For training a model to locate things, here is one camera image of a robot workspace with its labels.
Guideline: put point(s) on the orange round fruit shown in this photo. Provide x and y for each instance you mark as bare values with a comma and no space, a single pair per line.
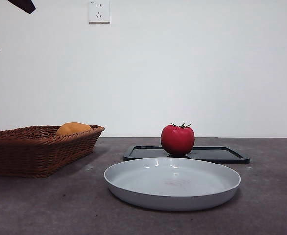
72,128

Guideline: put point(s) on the brown wicker basket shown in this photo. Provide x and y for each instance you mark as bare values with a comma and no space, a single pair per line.
35,156

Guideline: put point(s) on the white wall socket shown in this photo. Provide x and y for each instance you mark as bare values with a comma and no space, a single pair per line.
99,12

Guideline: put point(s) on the black rectangular tray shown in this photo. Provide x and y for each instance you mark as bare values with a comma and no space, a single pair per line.
219,154

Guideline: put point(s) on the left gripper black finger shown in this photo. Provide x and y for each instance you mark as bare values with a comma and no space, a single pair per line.
26,5

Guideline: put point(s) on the red tomato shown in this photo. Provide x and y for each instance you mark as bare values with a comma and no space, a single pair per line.
177,139

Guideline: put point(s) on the pale grey round plate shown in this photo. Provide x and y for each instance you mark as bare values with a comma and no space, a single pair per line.
170,195

